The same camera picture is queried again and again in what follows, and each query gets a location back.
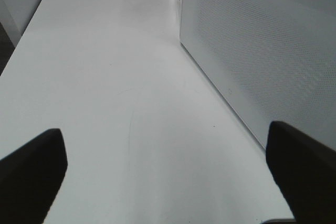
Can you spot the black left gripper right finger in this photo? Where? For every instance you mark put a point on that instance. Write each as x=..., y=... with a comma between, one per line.
x=304, y=171

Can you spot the white microwave door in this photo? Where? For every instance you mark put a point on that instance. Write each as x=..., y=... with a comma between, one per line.
x=272, y=60

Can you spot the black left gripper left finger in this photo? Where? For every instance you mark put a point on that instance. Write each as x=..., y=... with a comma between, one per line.
x=31, y=177

